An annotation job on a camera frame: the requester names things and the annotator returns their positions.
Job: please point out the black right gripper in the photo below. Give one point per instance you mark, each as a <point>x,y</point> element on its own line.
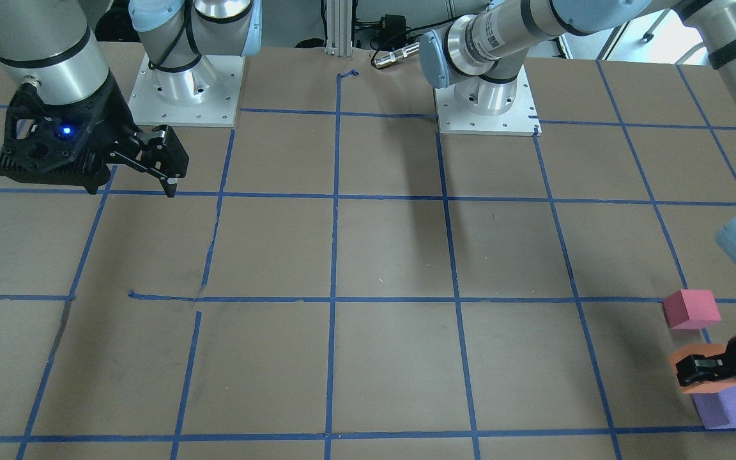
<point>114,125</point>

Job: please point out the orange foam cube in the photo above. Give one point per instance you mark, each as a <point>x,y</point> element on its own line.
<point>704,349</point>

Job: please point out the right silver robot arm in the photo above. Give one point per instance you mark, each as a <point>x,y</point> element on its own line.
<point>51,45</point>

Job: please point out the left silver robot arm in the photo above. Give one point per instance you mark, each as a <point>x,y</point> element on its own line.
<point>476,65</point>

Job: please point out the purple foam cube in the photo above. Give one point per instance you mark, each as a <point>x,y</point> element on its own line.
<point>717,411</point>

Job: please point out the red foam cube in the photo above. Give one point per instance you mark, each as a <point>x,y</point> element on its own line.
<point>691,309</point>

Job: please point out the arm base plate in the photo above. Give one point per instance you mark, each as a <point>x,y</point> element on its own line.
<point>205,96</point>
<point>479,107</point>

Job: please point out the aluminium frame post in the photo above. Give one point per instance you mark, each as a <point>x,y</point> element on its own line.
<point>338,23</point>

